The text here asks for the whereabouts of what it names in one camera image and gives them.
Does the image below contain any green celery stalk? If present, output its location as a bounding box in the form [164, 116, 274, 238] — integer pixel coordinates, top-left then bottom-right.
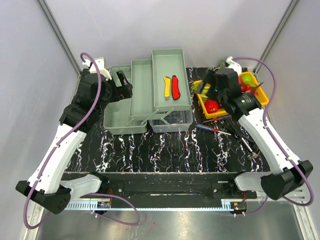
[191, 82, 211, 95]

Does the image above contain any red utility knife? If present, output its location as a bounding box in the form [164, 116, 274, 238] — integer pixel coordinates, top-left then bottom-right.
[171, 75, 181, 101]

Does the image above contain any green apple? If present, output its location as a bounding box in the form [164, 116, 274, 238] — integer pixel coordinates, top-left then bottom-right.
[240, 74, 254, 86]

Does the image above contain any yellow utility knife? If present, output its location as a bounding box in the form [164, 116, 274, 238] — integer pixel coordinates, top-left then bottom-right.
[164, 76, 171, 101]

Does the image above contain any green netted melon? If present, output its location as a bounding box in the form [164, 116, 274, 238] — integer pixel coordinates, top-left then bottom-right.
[218, 59, 227, 69]

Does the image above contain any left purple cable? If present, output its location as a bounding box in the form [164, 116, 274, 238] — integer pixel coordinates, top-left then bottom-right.
[22, 52, 141, 230]

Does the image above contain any marbled black mat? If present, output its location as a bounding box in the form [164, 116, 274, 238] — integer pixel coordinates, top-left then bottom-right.
[49, 67, 280, 174]

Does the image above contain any black handled hammer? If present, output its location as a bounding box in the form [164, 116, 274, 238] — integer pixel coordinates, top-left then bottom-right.
[226, 119, 260, 160]

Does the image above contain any yellow plastic bin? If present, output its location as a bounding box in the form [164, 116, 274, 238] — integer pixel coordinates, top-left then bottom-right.
[196, 71, 269, 120]

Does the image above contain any blue red screwdriver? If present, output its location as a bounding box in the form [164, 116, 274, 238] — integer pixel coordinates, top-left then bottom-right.
[195, 124, 231, 136]

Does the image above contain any clear plastic tool box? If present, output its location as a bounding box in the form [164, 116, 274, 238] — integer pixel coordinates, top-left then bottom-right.
[103, 48, 193, 135]

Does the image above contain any red cherries bunch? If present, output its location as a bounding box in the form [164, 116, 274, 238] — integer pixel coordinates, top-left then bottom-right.
[240, 84, 259, 97]

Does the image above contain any aluminium frame rail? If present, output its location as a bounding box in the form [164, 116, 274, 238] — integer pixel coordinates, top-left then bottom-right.
[34, 181, 306, 203]

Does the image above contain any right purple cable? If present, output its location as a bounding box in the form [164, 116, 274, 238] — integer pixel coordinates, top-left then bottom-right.
[231, 56, 315, 217]

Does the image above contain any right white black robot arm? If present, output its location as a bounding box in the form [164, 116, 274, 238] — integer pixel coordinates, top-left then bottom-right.
[196, 57, 314, 205]

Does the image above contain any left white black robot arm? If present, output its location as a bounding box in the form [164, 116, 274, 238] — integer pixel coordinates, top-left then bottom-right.
[15, 58, 133, 215]

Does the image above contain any purple cable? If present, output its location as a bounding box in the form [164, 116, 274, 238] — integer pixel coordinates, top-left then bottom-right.
[22, 52, 141, 230]
[231, 56, 315, 217]

